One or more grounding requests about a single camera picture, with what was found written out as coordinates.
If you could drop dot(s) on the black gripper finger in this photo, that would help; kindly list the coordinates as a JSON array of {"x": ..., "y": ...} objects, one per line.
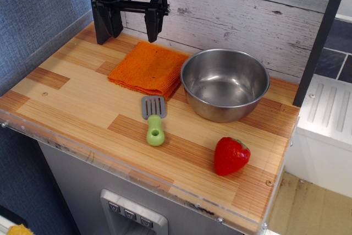
[
  {"x": 116, "y": 22},
  {"x": 154, "y": 19}
]

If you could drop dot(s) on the stainless steel bowl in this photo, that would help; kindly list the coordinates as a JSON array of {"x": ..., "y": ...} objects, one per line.
[{"x": 224, "y": 85}]

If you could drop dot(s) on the orange folded cloth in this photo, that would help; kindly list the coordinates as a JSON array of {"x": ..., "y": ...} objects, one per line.
[{"x": 149, "y": 69}]

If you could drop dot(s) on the clear acrylic table edge guard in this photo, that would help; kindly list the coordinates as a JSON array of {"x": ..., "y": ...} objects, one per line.
[{"x": 81, "y": 173}]

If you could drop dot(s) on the red toy strawberry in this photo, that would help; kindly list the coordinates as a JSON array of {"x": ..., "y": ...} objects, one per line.
[{"x": 230, "y": 156}]

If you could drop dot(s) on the silver dispenser panel with buttons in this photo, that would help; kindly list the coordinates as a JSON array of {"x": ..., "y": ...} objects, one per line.
[{"x": 127, "y": 217}]

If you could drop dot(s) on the white ribbed toy sink unit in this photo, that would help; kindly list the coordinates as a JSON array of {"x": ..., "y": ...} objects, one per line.
[{"x": 320, "y": 149}]

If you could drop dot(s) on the yellow object at corner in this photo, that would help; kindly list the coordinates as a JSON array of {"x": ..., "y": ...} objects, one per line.
[{"x": 19, "y": 230}]

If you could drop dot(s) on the green handled grey toy spatula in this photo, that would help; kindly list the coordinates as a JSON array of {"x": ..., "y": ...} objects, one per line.
[{"x": 153, "y": 110}]

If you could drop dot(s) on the dark grey right post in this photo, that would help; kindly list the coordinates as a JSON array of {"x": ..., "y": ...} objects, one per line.
[{"x": 326, "y": 24}]

